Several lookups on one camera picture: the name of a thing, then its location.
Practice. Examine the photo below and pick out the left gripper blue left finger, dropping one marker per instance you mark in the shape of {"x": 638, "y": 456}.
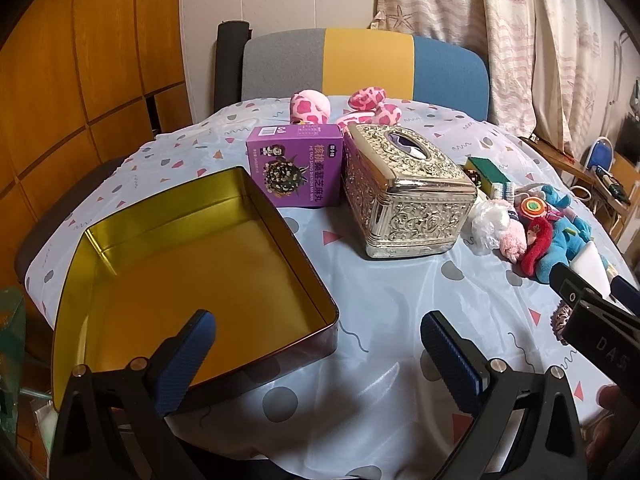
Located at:
{"x": 180, "y": 357}

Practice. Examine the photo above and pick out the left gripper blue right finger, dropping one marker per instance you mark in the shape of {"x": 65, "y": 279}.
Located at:
{"x": 461, "y": 365}

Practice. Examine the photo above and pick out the blue plush toy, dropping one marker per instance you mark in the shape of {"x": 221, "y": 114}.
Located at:
{"x": 570, "y": 234}

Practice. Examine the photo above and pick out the red fuzzy sock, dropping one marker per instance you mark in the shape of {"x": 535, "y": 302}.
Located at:
{"x": 539, "y": 234}

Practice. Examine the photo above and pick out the pink soft sock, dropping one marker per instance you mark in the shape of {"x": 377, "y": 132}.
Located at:
{"x": 513, "y": 241}

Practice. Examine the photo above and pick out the white fluffy soft ball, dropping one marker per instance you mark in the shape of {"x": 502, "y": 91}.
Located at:
{"x": 486, "y": 223}

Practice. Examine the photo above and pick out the green yellow sponge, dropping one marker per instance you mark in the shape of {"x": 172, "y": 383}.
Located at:
{"x": 493, "y": 182}

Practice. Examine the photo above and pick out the person's right hand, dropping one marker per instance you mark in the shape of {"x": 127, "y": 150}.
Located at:
{"x": 611, "y": 434}

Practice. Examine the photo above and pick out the pink satin scrunchie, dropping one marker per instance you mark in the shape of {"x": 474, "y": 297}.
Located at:
{"x": 559, "y": 319}

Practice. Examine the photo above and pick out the white foam block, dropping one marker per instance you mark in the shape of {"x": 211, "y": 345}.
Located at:
{"x": 589, "y": 266}

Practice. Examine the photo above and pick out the patterned plastic tablecloth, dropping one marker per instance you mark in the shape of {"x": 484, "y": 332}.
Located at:
{"x": 376, "y": 407}

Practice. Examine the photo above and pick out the gold metal tin box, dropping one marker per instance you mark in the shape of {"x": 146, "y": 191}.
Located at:
{"x": 215, "y": 244}

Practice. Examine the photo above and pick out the rainbow lollipop toy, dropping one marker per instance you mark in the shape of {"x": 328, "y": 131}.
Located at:
{"x": 531, "y": 208}

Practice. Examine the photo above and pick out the wooden side table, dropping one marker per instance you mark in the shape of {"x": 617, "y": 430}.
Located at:
{"x": 600, "y": 195}

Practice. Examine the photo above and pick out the blue folding chair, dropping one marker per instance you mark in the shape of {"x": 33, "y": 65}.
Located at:
{"x": 601, "y": 154}

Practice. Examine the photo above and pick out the silver ornate tissue box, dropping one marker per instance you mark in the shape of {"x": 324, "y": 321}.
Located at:
{"x": 408, "y": 198}

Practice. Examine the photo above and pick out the purple snack box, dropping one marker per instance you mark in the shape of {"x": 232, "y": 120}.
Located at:
{"x": 297, "y": 165}

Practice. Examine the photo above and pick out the pink spotted plush toy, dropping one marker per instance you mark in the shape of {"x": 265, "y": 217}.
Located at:
{"x": 367, "y": 106}

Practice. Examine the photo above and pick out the grey yellow blue chair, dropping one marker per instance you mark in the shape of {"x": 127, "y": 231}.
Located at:
{"x": 339, "y": 61}

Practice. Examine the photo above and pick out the wooden cabinet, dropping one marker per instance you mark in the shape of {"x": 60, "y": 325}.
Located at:
{"x": 82, "y": 82}

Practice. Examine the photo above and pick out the pink patterned curtain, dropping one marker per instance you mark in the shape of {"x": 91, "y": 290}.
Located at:
{"x": 543, "y": 57}

